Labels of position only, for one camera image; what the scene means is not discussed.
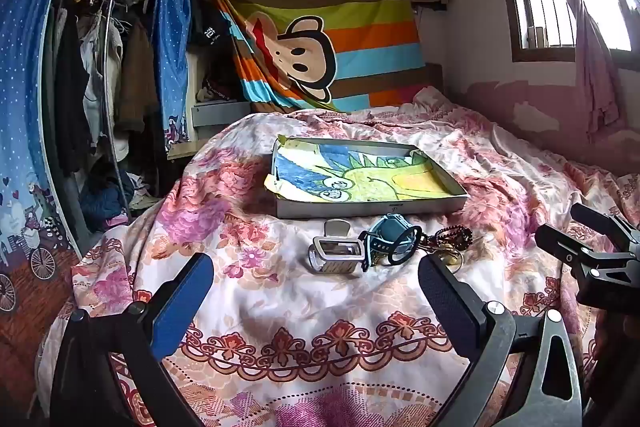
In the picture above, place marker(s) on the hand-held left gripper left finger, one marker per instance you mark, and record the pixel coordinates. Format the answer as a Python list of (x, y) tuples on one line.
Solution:
[(181, 307)]

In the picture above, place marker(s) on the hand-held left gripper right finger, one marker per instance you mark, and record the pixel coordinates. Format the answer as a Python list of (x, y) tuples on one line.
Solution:
[(447, 307)]

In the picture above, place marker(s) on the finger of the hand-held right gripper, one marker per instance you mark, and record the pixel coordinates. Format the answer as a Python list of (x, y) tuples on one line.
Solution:
[(597, 216), (562, 239)]

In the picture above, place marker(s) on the blue wrist watch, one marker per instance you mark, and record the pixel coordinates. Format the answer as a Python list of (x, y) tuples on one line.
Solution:
[(387, 234)]

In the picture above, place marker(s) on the beige hair claw clip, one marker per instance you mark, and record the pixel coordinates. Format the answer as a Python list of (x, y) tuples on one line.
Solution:
[(334, 252)]

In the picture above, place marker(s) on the grey cardboard tray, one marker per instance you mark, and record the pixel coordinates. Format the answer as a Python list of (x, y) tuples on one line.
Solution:
[(370, 202)]

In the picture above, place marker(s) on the pile of clothes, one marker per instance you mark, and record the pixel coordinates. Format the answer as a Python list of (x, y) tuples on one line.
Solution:
[(112, 199)]

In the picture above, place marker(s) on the pink floral bedspread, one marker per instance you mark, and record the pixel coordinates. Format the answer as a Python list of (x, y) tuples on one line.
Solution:
[(310, 322)]

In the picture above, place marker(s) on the pink curtain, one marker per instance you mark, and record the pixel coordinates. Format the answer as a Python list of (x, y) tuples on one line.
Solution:
[(595, 77)]

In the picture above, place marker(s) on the white shelf unit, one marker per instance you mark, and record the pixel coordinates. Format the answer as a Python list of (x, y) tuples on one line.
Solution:
[(215, 107)]

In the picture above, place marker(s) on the wooden headboard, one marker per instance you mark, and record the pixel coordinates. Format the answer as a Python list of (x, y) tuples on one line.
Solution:
[(434, 77)]

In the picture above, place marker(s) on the narrow blue dotted wardrobe curtain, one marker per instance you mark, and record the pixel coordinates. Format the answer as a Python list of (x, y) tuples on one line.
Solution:
[(172, 57)]

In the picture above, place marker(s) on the hanging clothes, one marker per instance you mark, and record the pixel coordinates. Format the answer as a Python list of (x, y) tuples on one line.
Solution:
[(95, 72)]

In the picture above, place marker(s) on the large blue dotted wardrobe curtain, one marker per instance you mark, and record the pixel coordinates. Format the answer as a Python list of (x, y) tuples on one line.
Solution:
[(20, 82)]

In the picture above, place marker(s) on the striped monkey print blanket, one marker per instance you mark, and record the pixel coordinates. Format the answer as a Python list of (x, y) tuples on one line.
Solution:
[(360, 37)]

